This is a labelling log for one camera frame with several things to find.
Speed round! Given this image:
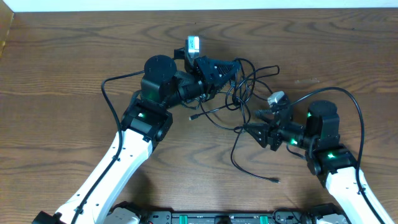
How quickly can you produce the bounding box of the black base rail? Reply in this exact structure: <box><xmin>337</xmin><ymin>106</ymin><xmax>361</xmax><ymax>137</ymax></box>
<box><xmin>139</xmin><ymin>209</ymin><xmax>316</xmax><ymax>224</ymax></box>

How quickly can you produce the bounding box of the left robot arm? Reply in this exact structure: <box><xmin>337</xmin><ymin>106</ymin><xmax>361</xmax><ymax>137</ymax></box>
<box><xmin>33</xmin><ymin>46</ymin><xmax>241</xmax><ymax>223</ymax></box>

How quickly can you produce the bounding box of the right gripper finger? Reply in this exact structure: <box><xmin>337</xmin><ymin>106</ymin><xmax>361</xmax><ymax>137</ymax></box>
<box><xmin>255</xmin><ymin>109</ymin><xmax>274</xmax><ymax>122</ymax></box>
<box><xmin>243</xmin><ymin>123</ymin><xmax>271</xmax><ymax>148</ymax></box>

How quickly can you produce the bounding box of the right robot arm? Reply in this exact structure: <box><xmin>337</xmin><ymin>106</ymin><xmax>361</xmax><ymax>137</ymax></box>
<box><xmin>243</xmin><ymin>96</ymin><xmax>393</xmax><ymax>223</ymax></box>

